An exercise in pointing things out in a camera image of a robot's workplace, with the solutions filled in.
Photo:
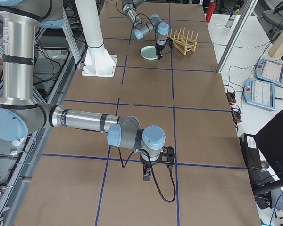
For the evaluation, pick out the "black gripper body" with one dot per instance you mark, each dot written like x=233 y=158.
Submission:
x=159 y=47
x=146 y=163

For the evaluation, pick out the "light green plate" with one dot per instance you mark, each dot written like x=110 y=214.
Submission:
x=149 y=53

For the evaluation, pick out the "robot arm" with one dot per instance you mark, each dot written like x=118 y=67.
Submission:
x=122 y=132
x=146 y=21

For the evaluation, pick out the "wooden dish rack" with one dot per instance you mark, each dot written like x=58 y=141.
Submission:
x=184 y=40

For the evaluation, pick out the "red cylinder bottle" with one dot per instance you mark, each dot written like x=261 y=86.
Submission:
x=210 y=11

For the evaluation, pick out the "clear water bottle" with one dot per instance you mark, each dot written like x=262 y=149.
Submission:
x=230 y=21

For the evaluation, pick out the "orange black usb hub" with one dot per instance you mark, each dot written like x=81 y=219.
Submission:
x=231 y=97

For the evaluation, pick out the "black box device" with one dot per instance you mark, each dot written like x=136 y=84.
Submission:
x=250 y=152

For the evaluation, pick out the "near teach pendant tablet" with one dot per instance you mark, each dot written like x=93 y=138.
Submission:
x=259 y=93

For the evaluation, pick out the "teach pendant tablet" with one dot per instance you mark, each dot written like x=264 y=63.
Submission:
x=259 y=93
x=270 y=71

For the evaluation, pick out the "far teach pendant tablet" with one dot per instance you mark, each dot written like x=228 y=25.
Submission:
x=270 y=71

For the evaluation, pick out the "black laptop on stand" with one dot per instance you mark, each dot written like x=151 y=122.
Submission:
x=269 y=140

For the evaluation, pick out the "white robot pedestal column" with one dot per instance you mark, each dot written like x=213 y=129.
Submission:
x=98 y=61

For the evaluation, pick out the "aluminium frame post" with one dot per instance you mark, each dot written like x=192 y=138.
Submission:
x=249 y=7

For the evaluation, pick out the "aluminium frame structure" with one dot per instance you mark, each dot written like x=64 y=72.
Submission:
x=23 y=112

